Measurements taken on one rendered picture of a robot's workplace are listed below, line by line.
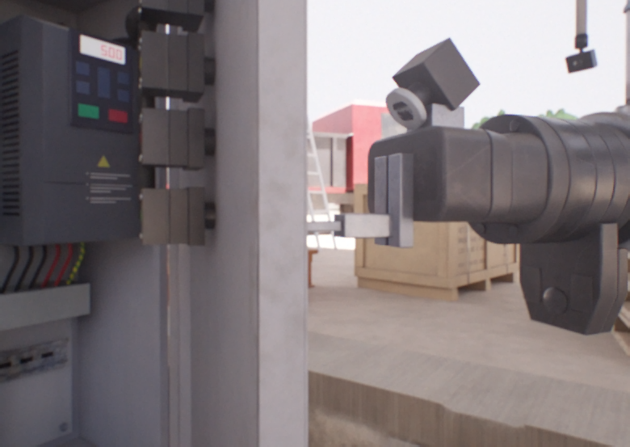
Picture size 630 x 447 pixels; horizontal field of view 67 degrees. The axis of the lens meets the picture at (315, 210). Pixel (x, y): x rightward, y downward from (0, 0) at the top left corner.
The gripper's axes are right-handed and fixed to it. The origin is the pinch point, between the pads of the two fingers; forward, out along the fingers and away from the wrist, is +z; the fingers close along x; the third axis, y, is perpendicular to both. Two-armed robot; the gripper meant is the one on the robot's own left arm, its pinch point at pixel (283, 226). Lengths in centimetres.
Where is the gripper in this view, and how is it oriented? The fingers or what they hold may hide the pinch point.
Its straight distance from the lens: 22.6
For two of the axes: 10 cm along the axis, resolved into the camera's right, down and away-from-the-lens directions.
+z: -9.3, 0.0, -3.7
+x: 3.7, 0.1, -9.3
